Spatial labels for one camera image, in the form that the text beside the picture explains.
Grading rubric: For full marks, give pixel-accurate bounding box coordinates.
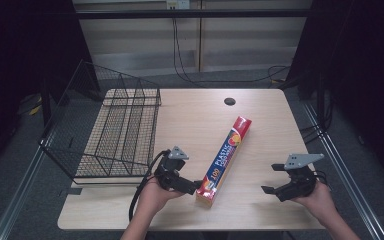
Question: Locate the metal floor rail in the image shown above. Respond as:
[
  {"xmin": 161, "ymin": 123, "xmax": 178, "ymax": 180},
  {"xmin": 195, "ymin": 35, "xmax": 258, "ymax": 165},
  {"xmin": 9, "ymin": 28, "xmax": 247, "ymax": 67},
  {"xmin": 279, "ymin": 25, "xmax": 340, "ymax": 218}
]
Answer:
[
  {"xmin": 0, "ymin": 145, "xmax": 46, "ymax": 240},
  {"xmin": 301, "ymin": 101, "xmax": 384, "ymax": 240}
]

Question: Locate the black horizontal frame bar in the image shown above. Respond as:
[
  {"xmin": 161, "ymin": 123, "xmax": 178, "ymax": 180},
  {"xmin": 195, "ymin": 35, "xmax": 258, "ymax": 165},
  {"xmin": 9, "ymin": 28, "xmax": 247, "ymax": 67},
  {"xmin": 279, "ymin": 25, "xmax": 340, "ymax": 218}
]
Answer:
[{"xmin": 74, "ymin": 8, "xmax": 315, "ymax": 20}]

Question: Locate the bundle of black floor cables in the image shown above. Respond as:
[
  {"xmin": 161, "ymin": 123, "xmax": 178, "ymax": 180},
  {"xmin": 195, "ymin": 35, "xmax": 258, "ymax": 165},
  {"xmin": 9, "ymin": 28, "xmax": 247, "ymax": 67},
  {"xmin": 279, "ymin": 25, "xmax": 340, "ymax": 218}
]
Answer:
[{"xmin": 299, "ymin": 96, "xmax": 335, "ymax": 145}]

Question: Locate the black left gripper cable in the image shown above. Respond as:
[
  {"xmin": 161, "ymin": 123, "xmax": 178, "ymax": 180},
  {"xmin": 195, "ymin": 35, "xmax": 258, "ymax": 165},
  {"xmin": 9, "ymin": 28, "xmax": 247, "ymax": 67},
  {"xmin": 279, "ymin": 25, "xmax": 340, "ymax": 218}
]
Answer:
[{"xmin": 127, "ymin": 149, "xmax": 172, "ymax": 222}]

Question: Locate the dark curtain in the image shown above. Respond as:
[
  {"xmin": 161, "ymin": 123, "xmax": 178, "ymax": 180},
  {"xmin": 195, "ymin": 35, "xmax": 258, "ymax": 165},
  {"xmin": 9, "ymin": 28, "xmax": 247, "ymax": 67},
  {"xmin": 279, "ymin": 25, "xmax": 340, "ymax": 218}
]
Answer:
[
  {"xmin": 0, "ymin": 0, "xmax": 102, "ymax": 190},
  {"xmin": 279, "ymin": 0, "xmax": 384, "ymax": 190}
]

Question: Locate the yellow floor object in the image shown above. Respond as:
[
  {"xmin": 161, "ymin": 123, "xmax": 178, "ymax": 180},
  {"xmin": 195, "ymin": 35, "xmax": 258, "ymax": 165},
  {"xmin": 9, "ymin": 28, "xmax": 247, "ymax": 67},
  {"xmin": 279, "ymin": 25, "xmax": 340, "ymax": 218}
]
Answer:
[{"xmin": 28, "ymin": 95, "xmax": 44, "ymax": 116}]

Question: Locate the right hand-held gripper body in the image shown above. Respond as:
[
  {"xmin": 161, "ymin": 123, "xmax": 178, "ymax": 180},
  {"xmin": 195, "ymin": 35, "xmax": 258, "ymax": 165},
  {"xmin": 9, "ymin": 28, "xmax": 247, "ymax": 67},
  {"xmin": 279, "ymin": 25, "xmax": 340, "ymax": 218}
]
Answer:
[{"xmin": 274, "ymin": 153, "xmax": 326, "ymax": 203}]

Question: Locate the white wall socket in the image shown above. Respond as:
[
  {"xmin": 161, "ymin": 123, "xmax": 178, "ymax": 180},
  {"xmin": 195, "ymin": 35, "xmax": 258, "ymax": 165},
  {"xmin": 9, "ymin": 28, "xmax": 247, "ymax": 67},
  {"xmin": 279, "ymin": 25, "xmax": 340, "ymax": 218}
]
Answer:
[{"xmin": 165, "ymin": 0, "xmax": 191, "ymax": 10}]

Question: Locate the red blue plastic wrap box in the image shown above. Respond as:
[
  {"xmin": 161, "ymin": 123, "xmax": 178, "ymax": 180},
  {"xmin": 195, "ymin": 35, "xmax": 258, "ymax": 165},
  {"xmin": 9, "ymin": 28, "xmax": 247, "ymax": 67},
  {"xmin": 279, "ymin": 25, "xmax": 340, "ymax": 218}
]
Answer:
[{"xmin": 195, "ymin": 115, "xmax": 253, "ymax": 209}]

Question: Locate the person's right hand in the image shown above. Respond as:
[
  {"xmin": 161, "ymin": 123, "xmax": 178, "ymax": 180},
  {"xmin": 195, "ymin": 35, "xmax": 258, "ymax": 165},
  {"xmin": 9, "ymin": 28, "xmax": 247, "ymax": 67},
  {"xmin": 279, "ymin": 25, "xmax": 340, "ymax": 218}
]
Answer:
[{"xmin": 291, "ymin": 180, "xmax": 340, "ymax": 228}]

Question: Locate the person's left hand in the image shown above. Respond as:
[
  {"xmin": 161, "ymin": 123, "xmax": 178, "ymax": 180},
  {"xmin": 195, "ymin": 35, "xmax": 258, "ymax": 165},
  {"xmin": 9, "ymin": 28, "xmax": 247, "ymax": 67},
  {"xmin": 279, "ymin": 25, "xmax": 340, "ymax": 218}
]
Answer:
[{"xmin": 134, "ymin": 175, "xmax": 185, "ymax": 222}]

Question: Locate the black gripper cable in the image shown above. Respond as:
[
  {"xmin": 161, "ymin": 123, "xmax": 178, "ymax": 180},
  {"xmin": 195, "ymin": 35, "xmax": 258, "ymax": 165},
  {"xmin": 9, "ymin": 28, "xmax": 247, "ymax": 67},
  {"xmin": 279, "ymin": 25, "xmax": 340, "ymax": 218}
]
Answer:
[
  {"xmin": 127, "ymin": 149, "xmax": 172, "ymax": 222},
  {"xmin": 313, "ymin": 169, "xmax": 332, "ymax": 192}
]

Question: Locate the black wire basket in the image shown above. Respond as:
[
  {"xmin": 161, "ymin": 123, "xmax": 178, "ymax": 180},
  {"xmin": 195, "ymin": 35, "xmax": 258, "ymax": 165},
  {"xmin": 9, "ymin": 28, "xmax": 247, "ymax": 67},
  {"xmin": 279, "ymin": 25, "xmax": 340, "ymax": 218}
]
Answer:
[{"xmin": 38, "ymin": 59, "xmax": 163, "ymax": 186}]

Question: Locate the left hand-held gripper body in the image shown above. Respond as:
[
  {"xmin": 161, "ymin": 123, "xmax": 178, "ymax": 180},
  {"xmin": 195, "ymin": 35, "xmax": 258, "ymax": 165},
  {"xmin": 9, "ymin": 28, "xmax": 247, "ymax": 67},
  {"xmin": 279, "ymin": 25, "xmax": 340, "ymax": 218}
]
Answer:
[{"xmin": 153, "ymin": 145, "xmax": 195, "ymax": 195}]

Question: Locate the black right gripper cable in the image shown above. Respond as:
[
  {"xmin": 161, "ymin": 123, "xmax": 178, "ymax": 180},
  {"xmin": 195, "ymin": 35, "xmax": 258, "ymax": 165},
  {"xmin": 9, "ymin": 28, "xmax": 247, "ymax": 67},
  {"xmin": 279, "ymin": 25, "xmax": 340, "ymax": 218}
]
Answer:
[{"xmin": 313, "ymin": 169, "xmax": 332, "ymax": 192}]

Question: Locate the black wall cable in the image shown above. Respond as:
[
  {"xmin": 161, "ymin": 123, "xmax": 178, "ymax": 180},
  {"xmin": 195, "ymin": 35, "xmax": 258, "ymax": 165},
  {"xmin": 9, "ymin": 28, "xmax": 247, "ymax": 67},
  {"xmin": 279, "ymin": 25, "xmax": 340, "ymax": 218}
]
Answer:
[{"xmin": 171, "ymin": 17, "xmax": 292, "ymax": 85}]

